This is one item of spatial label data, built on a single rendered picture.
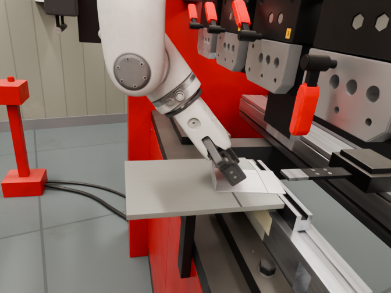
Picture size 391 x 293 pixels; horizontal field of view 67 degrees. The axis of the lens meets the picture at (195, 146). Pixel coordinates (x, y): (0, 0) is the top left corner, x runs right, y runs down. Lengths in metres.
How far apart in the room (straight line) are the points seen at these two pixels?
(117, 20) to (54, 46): 3.17
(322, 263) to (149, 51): 0.37
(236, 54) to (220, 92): 0.77
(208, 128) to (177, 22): 0.91
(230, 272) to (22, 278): 1.42
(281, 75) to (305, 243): 0.26
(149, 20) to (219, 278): 0.41
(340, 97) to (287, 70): 0.13
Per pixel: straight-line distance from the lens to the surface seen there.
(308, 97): 0.37
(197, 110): 0.46
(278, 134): 0.57
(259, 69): 0.55
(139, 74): 0.38
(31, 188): 2.43
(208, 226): 0.65
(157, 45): 0.37
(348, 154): 0.72
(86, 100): 3.68
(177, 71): 0.45
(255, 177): 0.59
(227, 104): 1.45
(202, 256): 0.58
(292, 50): 0.48
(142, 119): 1.38
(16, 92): 2.17
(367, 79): 0.35
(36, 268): 1.88
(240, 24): 0.57
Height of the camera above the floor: 1.28
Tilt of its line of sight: 23 degrees down
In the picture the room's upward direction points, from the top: 5 degrees clockwise
